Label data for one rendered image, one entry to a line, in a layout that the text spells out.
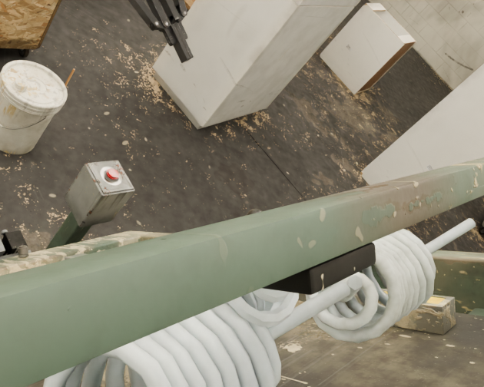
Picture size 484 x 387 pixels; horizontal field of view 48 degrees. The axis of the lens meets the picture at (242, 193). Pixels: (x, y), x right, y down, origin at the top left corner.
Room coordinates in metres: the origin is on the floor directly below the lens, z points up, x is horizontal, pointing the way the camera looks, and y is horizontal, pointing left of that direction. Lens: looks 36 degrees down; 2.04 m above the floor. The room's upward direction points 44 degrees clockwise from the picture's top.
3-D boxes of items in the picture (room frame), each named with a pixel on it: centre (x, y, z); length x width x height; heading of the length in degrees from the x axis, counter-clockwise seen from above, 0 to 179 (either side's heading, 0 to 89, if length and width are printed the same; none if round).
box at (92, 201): (1.15, 0.31, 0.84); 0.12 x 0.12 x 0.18; 68
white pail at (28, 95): (1.84, 1.03, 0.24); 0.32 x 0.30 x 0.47; 169
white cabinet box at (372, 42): (5.85, 0.11, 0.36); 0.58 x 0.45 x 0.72; 79
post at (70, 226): (1.15, 0.31, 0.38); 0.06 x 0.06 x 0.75; 68
